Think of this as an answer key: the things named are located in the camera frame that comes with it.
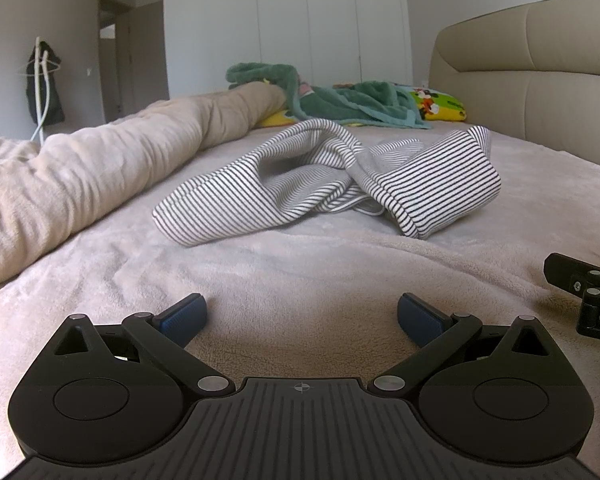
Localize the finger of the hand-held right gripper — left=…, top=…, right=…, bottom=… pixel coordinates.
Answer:
left=576, top=287, right=600, bottom=346
left=543, top=252, right=600, bottom=292

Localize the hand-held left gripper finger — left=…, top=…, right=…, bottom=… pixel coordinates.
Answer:
left=372, top=292, right=557, bottom=396

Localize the yellow green cartoon pillow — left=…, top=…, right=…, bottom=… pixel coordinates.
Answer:
left=259, top=83, right=467, bottom=129

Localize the beige rolled duvet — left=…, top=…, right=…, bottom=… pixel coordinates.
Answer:
left=0, top=81, right=288, bottom=296

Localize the dark hanging jacket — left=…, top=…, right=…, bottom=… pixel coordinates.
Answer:
left=24, top=42, right=66, bottom=127

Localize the green towel blanket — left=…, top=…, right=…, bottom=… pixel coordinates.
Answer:
left=225, top=62, right=433, bottom=131

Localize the white coat rack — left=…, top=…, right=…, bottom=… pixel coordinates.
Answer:
left=29, top=36, right=62, bottom=147

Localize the pale pink bed blanket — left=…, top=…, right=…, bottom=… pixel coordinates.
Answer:
left=0, top=121, right=600, bottom=466

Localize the beige padded headboard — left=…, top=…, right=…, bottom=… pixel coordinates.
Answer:
left=428, top=0, right=600, bottom=173

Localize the white wardrobe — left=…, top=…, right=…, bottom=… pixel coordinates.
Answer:
left=162, top=0, right=414, bottom=102

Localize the grey white striped garment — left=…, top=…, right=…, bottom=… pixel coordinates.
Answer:
left=152, top=120, right=502, bottom=247

